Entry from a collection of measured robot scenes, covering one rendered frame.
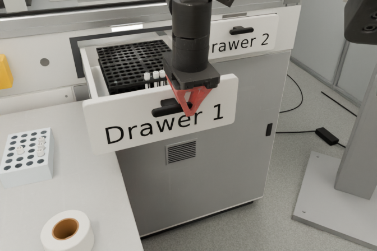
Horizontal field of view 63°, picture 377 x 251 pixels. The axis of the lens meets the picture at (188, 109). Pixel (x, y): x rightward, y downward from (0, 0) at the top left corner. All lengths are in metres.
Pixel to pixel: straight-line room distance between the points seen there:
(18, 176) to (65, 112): 0.25
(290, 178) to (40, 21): 1.40
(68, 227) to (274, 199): 1.23
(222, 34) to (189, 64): 0.47
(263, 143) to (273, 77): 0.30
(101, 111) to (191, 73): 0.17
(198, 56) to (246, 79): 0.61
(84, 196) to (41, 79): 0.38
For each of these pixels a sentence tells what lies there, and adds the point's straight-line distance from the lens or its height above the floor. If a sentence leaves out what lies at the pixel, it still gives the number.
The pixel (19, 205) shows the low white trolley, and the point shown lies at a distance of 0.64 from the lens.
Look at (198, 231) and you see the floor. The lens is 1.47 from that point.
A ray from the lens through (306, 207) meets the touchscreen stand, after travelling 1.61.
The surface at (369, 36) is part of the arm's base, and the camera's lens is 0.18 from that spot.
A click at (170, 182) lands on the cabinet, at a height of 0.33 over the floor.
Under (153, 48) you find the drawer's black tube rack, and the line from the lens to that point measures 0.81.
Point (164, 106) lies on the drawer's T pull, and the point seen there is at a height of 0.91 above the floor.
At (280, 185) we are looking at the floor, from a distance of 1.71.
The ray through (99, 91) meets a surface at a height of 0.84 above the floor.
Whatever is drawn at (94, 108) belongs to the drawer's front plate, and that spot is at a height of 0.92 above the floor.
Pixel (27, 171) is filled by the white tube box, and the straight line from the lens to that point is 0.65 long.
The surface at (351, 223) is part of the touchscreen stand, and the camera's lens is 1.62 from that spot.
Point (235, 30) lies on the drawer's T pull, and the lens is 0.91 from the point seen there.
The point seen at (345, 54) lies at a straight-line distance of 2.57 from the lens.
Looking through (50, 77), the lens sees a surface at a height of 0.83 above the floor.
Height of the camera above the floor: 1.20
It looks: 33 degrees down
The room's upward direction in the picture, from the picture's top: straight up
